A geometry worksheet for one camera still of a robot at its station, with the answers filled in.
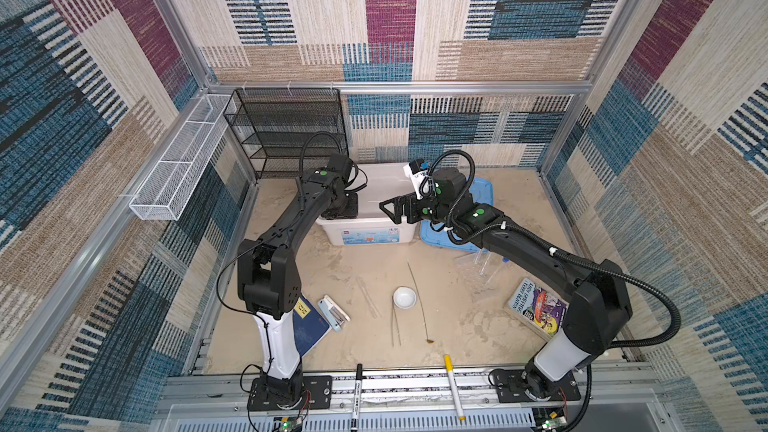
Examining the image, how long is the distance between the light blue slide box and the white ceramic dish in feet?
0.49

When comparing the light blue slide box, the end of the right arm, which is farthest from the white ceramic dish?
the end of the right arm

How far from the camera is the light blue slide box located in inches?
32.9

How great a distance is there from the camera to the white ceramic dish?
88 cm

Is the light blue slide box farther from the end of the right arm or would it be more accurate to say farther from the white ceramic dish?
the end of the right arm
